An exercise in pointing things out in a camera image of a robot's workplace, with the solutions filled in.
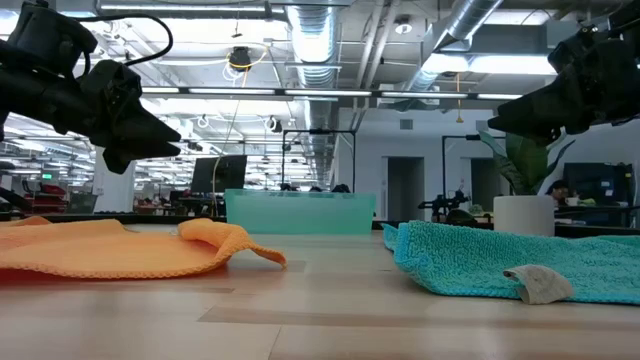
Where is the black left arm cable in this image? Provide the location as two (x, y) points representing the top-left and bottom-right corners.
(79, 14), (174, 67)

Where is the teal microfiber towel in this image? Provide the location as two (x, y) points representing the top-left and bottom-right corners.
(382, 219), (640, 306)

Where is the red storage shelf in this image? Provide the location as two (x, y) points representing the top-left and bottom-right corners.
(22, 182), (69, 214)

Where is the black computer monitor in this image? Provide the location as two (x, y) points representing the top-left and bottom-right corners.
(190, 154), (249, 195)

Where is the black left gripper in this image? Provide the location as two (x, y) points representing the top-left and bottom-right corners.
(79, 59), (182, 175)

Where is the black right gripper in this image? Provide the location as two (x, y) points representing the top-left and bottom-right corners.
(487, 27), (640, 146)

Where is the black overhead light rail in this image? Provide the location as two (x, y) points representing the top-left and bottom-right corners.
(139, 85), (524, 101)

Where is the black desk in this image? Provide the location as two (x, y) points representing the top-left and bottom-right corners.
(552, 203), (640, 229)

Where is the white round plant pot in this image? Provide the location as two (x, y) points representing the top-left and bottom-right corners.
(493, 194), (556, 237)

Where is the wide dark monitor with stickers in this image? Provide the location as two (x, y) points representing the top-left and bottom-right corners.
(563, 162), (636, 206)

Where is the translucent teal plastic basket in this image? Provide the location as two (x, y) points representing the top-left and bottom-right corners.
(224, 188), (377, 236)

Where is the silver spiral air duct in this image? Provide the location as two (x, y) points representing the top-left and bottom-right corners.
(399, 0), (504, 101)

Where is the orange microfiber towel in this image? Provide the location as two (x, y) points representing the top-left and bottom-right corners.
(0, 215), (288, 280)

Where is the silver ribbed air duct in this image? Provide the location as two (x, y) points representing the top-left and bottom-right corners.
(284, 0), (346, 189)

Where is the person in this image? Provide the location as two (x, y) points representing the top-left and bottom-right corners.
(544, 179), (581, 207)

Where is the white building column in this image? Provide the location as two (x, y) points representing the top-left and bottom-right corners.
(92, 144), (136, 214)

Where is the black pole stand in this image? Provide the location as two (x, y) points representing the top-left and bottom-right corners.
(440, 133), (506, 221)

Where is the black ceiling camera dome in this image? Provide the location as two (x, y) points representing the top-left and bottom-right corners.
(228, 46), (253, 71)

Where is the green leafy plant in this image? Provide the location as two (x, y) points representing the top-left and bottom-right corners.
(477, 129), (576, 197)

